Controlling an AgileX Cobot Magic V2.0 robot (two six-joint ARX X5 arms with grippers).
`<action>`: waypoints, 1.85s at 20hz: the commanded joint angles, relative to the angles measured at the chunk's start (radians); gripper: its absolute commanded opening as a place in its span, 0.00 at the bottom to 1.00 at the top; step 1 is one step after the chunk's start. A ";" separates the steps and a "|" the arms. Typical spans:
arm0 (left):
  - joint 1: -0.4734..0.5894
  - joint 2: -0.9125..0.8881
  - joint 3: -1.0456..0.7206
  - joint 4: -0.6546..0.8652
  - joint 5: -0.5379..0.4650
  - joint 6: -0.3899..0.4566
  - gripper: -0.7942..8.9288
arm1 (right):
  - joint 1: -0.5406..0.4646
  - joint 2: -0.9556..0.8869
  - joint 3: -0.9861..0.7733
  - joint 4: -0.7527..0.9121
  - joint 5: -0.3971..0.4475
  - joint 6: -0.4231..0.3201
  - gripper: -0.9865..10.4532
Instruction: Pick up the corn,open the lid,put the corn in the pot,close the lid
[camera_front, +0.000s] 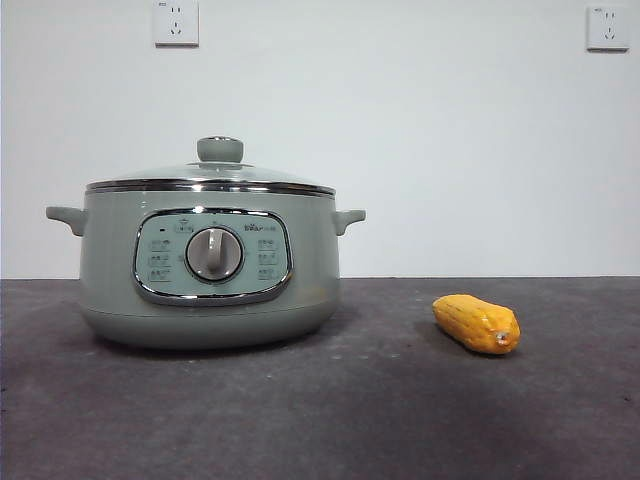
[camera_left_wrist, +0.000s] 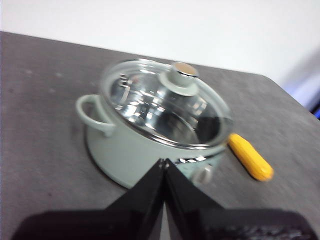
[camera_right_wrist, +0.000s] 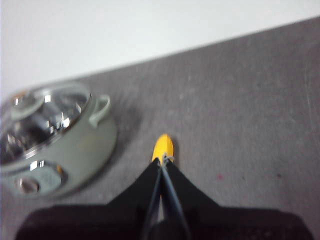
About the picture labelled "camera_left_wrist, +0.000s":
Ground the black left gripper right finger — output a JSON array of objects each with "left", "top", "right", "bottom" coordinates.
[{"left": 164, "top": 157, "right": 319, "bottom": 240}]

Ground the glass lid with green knob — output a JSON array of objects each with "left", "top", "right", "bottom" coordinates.
[{"left": 98, "top": 58, "right": 235, "bottom": 151}]

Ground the pale green electric pot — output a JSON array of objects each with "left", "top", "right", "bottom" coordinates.
[{"left": 75, "top": 58, "right": 235, "bottom": 190}]

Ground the yellow corn cob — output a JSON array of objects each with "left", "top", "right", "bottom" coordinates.
[{"left": 226, "top": 132, "right": 275, "bottom": 182}]

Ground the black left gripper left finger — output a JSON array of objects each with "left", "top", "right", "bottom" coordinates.
[{"left": 9, "top": 158, "right": 166, "bottom": 240}]

